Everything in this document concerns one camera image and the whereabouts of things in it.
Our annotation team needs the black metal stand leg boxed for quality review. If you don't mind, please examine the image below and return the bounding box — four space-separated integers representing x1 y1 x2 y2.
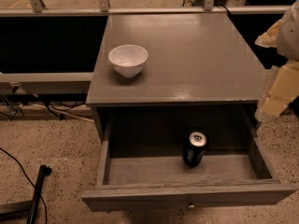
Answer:
0 165 52 224

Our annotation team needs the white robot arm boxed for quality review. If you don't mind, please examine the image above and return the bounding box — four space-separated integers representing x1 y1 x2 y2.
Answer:
255 5 299 122

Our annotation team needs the grey low ledge rail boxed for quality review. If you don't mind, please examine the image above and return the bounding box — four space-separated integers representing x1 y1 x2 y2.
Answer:
0 72 93 94

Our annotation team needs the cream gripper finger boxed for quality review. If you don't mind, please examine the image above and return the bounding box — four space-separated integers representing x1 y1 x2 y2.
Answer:
255 61 299 122
255 20 281 48

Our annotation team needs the grey metal window rail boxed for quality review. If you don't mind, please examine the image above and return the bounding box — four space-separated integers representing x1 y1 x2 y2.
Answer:
0 0 299 17

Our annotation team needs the black cable bundle under ledge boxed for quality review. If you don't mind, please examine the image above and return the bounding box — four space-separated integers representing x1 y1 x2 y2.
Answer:
0 86 87 121

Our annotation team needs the white ceramic bowl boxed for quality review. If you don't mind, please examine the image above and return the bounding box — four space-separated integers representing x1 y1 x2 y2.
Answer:
108 45 149 77

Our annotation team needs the open grey top drawer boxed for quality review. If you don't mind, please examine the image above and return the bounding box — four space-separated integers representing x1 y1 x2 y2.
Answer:
81 109 299 213

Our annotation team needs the black floor cable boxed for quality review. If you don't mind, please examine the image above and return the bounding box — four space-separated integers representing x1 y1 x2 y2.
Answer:
0 147 49 224

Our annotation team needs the grey wooden cabinet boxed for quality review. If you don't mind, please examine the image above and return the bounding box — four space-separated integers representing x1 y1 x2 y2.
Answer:
86 13 270 136

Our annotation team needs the blue pepsi can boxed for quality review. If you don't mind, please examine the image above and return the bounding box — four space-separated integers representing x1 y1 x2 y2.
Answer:
183 132 207 167

